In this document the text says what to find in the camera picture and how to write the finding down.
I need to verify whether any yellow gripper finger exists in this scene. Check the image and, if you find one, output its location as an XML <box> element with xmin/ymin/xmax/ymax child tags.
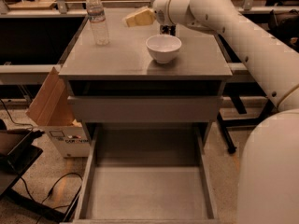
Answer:
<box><xmin>123</xmin><ymin>7</ymin><xmax>155</xmax><ymax>27</ymax></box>

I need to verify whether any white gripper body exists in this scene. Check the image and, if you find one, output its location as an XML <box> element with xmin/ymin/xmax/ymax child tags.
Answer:
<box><xmin>152</xmin><ymin>0</ymin><xmax>192</xmax><ymax>26</ymax></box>

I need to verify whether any clear plastic water bottle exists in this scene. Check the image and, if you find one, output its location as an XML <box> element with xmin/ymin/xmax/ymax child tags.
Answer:
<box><xmin>86</xmin><ymin>0</ymin><xmax>109</xmax><ymax>46</ymax></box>

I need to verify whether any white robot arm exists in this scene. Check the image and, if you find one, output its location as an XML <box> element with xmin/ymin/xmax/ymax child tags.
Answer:
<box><xmin>123</xmin><ymin>0</ymin><xmax>299</xmax><ymax>224</ymax></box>

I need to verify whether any grey drawer cabinet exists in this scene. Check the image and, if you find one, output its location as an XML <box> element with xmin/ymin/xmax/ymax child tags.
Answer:
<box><xmin>60</xmin><ymin>8</ymin><xmax>232</xmax><ymax>138</ymax></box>

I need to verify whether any closed grey top drawer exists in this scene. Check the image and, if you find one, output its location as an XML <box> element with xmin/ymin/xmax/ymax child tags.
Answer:
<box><xmin>68</xmin><ymin>96</ymin><xmax>222</xmax><ymax>123</ymax></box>

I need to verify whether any open grey middle drawer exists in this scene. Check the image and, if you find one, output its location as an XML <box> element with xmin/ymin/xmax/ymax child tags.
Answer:
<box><xmin>62</xmin><ymin>125</ymin><xmax>221</xmax><ymax>224</ymax></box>

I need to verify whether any blue soda can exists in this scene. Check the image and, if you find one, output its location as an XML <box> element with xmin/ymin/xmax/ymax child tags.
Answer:
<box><xmin>160</xmin><ymin>25</ymin><xmax>176</xmax><ymax>36</ymax></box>

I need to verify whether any white ceramic bowl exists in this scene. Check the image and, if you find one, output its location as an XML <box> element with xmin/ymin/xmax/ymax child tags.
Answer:
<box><xmin>146</xmin><ymin>35</ymin><xmax>182</xmax><ymax>63</ymax></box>

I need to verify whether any black table stand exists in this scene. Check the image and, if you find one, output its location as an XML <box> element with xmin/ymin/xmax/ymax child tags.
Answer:
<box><xmin>217</xmin><ymin>94</ymin><xmax>274</xmax><ymax>154</ymax></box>

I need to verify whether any open cardboard box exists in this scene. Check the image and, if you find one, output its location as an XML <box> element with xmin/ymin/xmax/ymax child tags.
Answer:
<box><xmin>26</xmin><ymin>68</ymin><xmax>90</xmax><ymax>158</ymax></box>

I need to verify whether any black equipment on left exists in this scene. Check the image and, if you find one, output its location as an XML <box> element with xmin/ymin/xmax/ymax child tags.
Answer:
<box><xmin>0</xmin><ymin>120</ymin><xmax>44</xmax><ymax>198</ymax></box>

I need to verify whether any black floor cable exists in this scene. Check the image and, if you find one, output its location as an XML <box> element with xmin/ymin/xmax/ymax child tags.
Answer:
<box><xmin>0</xmin><ymin>98</ymin><xmax>84</xmax><ymax>224</ymax></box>

